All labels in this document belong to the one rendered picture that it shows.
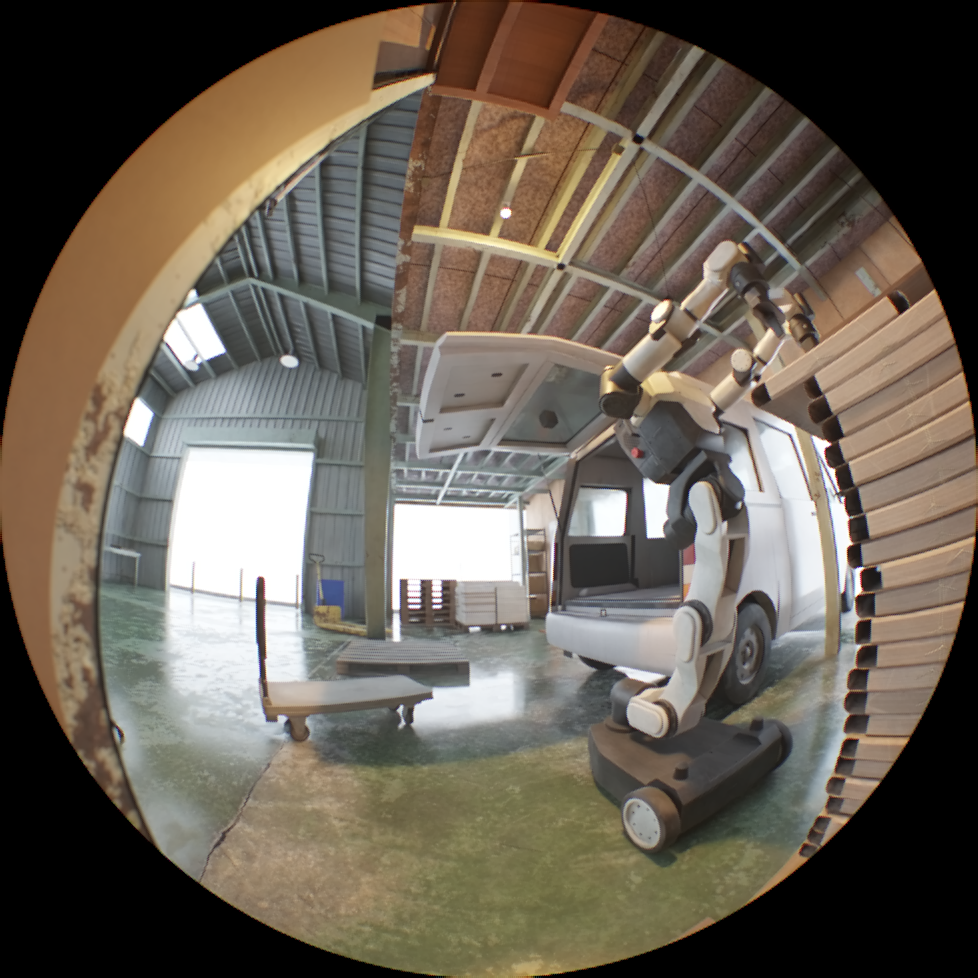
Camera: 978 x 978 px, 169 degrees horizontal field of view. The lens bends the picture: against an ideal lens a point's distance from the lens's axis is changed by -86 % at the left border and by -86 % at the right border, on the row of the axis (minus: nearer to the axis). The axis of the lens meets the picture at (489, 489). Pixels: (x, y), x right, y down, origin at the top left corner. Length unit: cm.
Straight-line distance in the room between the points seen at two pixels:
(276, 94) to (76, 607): 19
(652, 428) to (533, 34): 148
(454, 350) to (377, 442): 375
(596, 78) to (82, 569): 228
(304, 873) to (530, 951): 53
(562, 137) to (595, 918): 293
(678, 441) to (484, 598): 475
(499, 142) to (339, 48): 202
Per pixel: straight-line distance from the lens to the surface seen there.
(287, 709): 160
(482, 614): 542
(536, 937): 88
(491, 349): 148
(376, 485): 482
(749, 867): 104
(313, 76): 18
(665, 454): 100
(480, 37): 150
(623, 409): 98
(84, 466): 16
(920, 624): 67
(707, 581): 96
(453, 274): 266
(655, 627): 159
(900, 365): 68
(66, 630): 16
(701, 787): 99
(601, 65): 223
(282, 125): 16
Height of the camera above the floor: 77
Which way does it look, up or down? 17 degrees up
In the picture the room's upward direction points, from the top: 1 degrees counter-clockwise
